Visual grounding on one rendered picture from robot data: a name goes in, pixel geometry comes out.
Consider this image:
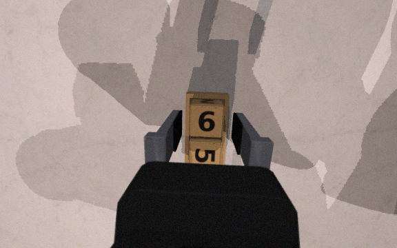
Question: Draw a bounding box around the brown number cube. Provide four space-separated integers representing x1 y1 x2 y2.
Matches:
190 99 225 138
189 136 222 165

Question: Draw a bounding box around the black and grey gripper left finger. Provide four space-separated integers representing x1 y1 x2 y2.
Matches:
144 110 182 163

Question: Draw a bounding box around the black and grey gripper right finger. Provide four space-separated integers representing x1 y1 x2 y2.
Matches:
232 112 274 169

